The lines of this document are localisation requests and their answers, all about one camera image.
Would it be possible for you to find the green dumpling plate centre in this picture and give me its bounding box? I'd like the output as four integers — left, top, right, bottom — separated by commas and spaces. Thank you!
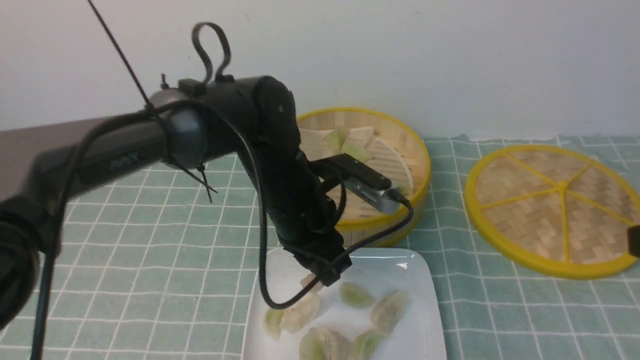
339, 282, 376, 309

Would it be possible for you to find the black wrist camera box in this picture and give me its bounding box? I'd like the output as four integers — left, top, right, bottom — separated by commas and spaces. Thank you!
310, 153, 413, 215

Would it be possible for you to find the green dumpling plate bottom left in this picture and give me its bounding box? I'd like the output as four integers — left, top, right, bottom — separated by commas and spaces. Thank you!
298, 327, 327, 360

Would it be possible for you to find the green dumpling plate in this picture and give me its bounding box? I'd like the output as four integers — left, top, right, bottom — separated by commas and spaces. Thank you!
262, 307, 285, 341
298, 327, 327, 360
349, 328, 387, 360
339, 282, 376, 309

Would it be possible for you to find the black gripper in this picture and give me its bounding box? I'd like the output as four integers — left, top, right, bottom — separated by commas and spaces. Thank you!
260, 150, 352, 287

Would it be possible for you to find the pale dumpling plate left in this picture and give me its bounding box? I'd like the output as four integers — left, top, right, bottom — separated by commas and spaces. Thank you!
279, 292, 321, 334

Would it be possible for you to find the green dumpling plate bottom right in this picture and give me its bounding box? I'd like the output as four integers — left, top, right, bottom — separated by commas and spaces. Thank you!
349, 328, 387, 360

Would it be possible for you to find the green dumpling steamer top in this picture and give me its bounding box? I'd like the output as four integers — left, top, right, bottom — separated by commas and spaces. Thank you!
325, 127, 349, 153

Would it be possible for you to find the pale dumpling plate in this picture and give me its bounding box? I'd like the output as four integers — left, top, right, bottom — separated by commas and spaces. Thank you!
279, 292, 321, 334
317, 327, 351, 360
370, 291, 410, 334

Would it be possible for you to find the yellow-rimmed bamboo steamer basket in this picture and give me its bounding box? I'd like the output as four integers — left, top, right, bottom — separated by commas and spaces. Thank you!
297, 107, 432, 248

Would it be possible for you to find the yellow-rimmed woven steamer lid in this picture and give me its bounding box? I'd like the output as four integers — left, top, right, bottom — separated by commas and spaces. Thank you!
464, 145, 640, 280

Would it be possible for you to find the white square plate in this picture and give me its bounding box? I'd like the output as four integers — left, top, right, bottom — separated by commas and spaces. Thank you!
241, 248, 447, 360

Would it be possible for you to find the green dumpling steamer upper right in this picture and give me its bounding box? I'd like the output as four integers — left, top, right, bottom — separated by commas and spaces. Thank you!
341, 142, 374, 163

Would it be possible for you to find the green dumpling steamer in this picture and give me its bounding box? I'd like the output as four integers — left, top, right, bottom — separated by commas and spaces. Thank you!
341, 142, 374, 163
325, 127, 349, 153

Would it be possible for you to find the pale dumpling plate bottom centre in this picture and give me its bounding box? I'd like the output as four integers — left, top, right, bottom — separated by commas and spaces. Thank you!
317, 327, 351, 360

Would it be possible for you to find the green checkered tablecloth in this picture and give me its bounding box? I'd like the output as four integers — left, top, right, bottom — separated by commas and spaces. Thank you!
0, 135, 640, 360

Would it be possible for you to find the green dumpling plate far left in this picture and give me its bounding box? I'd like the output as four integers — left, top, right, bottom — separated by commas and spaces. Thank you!
262, 307, 285, 341

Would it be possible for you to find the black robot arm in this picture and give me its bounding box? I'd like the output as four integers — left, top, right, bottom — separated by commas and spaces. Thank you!
1, 75, 352, 328

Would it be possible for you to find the dark object at right edge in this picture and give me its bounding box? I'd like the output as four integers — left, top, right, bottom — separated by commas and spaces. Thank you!
626, 224, 640, 259

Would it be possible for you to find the black cable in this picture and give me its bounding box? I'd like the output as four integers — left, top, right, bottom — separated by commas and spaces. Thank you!
30, 22, 415, 360

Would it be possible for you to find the pale dumpling plate right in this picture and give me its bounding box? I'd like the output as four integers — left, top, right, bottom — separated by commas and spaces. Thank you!
370, 291, 410, 334

